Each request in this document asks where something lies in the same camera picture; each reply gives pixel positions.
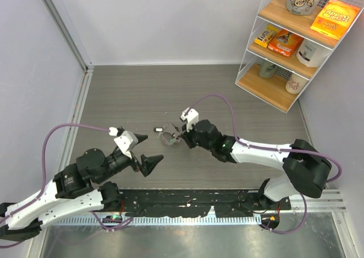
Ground silver keys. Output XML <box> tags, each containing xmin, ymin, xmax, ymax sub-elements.
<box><xmin>153</xmin><ymin>123</ymin><xmax>182</xmax><ymax>146</ymax></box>

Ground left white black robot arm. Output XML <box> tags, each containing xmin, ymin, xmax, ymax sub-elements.
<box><xmin>1</xmin><ymin>147</ymin><xmax>164</xmax><ymax>242</ymax></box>

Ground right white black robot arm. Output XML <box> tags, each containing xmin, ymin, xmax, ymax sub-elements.
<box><xmin>181</xmin><ymin>119</ymin><xmax>332</xmax><ymax>209</ymax></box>

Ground grey green cup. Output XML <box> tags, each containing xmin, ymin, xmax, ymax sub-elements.
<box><xmin>258</xmin><ymin>60</ymin><xmax>278</xmax><ymax>78</ymax></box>

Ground cream cup red writing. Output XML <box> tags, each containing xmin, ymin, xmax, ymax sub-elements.
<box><xmin>286</xmin><ymin>73</ymin><xmax>308</xmax><ymax>94</ymax></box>

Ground yellow candy packet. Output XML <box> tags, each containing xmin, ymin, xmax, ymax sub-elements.
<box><xmin>254</xmin><ymin>24</ymin><xmax>280</xmax><ymax>48</ymax></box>

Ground orange snack packet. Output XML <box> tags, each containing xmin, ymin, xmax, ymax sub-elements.
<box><xmin>268</xmin><ymin>29</ymin><xmax>304</xmax><ymax>57</ymax></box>

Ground white labelled pouch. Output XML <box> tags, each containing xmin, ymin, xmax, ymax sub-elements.
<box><xmin>296</xmin><ymin>39</ymin><xmax>331</xmax><ymax>68</ymax></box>

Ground orange yellow snack box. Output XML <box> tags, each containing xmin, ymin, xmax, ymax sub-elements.
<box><xmin>310</xmin><ymin>0</ymin><xmax>359</xmax><ymax>40</ymax></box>

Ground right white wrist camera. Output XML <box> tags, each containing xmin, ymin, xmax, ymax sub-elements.
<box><xmin>180</xmin><ymin>107</ymin><xmax>199</xmax><ymax>132</ymax></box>

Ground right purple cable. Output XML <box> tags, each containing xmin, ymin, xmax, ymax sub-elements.
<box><xmin>187</xmin><ymin>93</ymin><xmax>342</xmax><ymax>235</ymax></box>

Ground purple cable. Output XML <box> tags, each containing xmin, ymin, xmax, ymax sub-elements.
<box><xmin>187</xmin><ymin>93</ymin><xmax>342</xmax><ymax>235</ymax></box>
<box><xmin>0</xmin><ymin>123</ymin><xmax>134</xmax><ymax>247</ymax></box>

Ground white slotted cable duct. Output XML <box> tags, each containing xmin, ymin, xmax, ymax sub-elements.
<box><xmin>52</xmin><ymin>214</ymin><xmax>261</xmax><ymax>226</ymax></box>

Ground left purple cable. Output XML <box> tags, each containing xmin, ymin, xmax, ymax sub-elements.
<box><xmin>0</xmin><ymin>123</ymin><xmax>134</xmax><ymax>247</ymax></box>

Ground white wire wooden shelf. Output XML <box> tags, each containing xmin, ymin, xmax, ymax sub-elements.
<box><xmin>235</xmin><ymin>0</ymin><xmax>363</xmax><ymax>113</ymax></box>

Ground aluminium frame rail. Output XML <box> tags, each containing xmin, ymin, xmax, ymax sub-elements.
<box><xmin>34</xmin><ymin>0</ymin><xmax>94</xmax><ymax>73</ymax></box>

